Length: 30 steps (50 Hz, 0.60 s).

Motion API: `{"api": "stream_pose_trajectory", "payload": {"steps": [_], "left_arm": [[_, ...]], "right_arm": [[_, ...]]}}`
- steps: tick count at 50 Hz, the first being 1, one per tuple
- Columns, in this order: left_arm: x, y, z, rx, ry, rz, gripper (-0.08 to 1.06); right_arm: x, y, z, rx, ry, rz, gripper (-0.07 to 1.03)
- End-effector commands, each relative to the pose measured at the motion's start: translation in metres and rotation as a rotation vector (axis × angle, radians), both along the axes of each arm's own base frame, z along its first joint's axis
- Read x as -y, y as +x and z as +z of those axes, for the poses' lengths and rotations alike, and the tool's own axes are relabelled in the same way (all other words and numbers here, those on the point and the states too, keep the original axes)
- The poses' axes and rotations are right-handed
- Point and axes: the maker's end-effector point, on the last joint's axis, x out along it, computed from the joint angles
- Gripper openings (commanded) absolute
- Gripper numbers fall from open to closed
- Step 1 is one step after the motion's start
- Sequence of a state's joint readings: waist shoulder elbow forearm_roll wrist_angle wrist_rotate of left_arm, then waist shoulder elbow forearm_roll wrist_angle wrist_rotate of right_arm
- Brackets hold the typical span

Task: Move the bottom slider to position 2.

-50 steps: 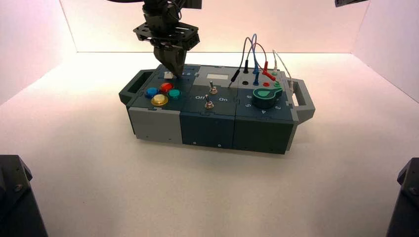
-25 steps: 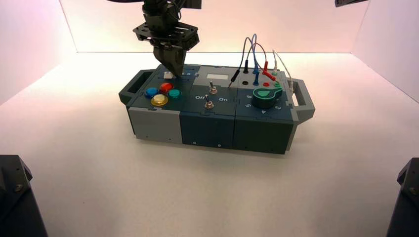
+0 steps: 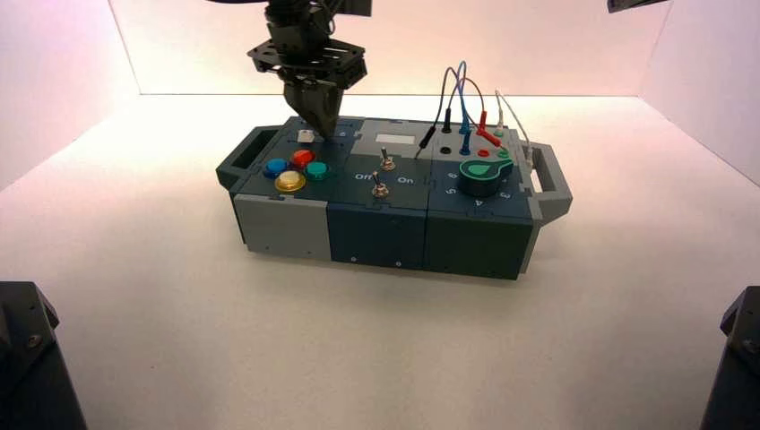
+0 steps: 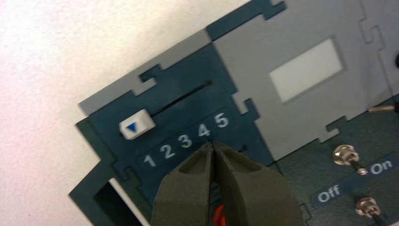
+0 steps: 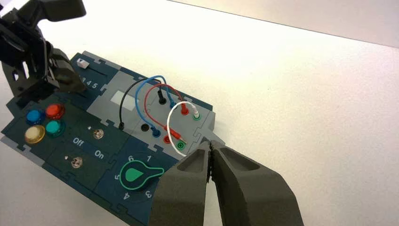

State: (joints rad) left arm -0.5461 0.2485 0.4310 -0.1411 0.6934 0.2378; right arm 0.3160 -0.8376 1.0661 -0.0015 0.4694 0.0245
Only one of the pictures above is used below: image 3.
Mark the yellow round push button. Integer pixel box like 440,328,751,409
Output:
273,170,307,194

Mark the dark blue grey control box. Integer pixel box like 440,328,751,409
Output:
215,116,574,281

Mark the white plug jumper cable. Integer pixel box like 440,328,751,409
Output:
494,89,534,168

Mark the red plug jumper cable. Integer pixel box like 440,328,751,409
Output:
458,77,503,149

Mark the black plug jumper cable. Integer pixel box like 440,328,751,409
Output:
414,66,462,161

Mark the grey box carry handle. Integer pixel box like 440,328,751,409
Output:
528,142,574,224

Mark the blue plug jumper cable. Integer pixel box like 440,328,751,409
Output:
448,60,483,157

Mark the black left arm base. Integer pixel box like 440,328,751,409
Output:
0,280,88,430

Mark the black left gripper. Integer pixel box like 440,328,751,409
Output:
247,3,368,142

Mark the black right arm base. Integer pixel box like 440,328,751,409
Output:
700,286,760,430

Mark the green rotary selector knob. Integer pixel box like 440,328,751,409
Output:
459,158,514,199

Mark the dark box carry handle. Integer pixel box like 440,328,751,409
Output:
215,125,281,191

